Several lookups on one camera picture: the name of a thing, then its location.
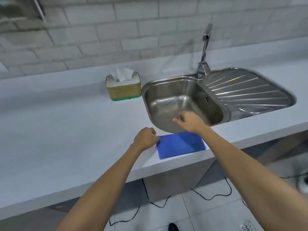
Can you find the person's right hand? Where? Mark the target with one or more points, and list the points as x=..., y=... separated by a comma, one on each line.
x=191, y=122

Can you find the person's left hand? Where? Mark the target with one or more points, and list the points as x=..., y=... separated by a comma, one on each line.
x=144, y=140

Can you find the blue microfibre cloth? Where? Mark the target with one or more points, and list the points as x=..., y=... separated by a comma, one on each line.
x=179, y=144

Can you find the gold and green tissue box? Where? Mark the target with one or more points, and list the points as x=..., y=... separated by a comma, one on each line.
x=125, y=90

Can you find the person's left forearm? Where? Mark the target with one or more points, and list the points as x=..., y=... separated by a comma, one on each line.
x=103, y=190

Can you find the person's right forearm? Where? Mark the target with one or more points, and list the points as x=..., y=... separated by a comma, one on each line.
x=250, y=180

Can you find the white tissue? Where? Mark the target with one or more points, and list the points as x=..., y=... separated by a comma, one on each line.
x=123, y=75

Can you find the white support cabinet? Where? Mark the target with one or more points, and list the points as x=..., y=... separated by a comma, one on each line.
x=173, y=178

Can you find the stainless steel sink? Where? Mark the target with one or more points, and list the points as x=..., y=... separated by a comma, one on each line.
x=247, y=88

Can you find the chrome faucet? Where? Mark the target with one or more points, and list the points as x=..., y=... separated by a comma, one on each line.
x=204, y=52

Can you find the black shoe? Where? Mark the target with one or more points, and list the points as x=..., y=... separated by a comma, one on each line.
x=173, y=227

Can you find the metal floor drain grate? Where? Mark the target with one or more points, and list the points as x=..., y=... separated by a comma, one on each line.
x=246, y=226

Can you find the stainless steel range hood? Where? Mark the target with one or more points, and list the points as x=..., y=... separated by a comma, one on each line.
x=16, y=8

